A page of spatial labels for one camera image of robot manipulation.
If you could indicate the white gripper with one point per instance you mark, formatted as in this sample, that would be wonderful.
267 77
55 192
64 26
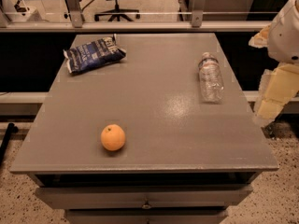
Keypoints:
286 36

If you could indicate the clear plastic water bottle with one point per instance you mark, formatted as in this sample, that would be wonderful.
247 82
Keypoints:
211 83

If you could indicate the grey wooden drawer cabinet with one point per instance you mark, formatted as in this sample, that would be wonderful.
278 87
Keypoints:
173 138

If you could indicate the orange fruit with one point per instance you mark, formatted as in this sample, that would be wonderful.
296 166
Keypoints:
113 137

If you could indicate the blue chip bag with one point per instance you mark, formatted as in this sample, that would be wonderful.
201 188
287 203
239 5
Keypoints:
92 55

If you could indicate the upper grey drawer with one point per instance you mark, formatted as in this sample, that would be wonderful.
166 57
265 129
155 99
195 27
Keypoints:
143 197

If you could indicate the grey drawer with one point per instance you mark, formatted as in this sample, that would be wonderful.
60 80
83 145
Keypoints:
143 197
152 216

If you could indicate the lower grey drawer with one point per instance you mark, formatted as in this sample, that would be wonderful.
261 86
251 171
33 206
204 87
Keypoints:
152 216

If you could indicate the black pole on floor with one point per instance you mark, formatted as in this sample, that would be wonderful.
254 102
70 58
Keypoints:
11 129

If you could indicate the metal guard rail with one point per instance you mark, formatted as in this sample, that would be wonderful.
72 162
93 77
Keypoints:
87 16

